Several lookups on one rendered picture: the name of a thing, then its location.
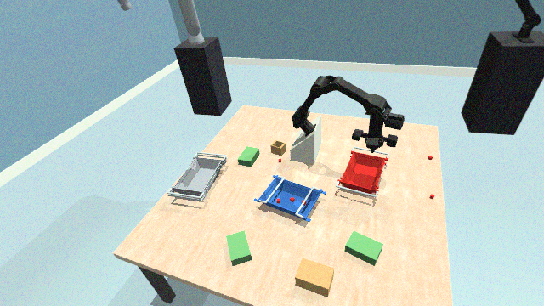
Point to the green rectangular block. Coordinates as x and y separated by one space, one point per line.
248 156
238 248
363 247

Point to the tan open-top box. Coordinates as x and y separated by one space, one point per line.
278 148

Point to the tan rectangular block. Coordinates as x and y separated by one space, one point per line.
315 277

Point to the blue plastic tray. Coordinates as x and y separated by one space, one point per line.
286 190

